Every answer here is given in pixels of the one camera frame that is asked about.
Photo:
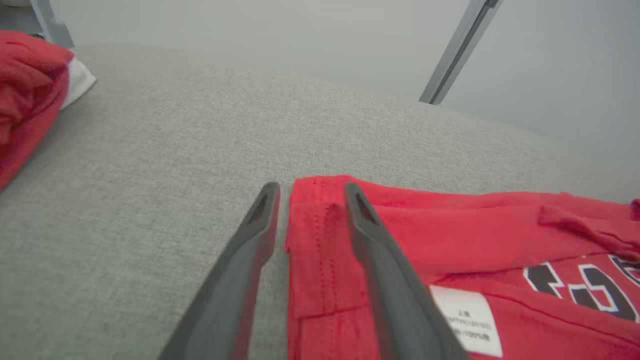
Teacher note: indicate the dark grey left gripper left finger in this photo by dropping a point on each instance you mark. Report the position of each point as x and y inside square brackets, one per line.
[235, 280]

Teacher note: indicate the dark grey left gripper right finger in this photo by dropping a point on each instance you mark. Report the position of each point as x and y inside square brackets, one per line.
[395, 290]

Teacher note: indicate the red and white jersey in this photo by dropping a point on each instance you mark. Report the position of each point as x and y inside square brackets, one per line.
[500, 235]

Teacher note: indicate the red shorts with white stripe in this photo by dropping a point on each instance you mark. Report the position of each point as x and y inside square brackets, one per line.
[25, 100]

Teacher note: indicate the grey fabric sofa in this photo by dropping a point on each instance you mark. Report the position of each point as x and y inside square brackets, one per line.
[150, 175]

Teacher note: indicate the grey partition frame post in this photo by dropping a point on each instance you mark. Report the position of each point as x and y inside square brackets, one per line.
[460, 45]

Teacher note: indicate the grey metal frame leg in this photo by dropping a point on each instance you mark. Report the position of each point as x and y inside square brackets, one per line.
[52, 25]

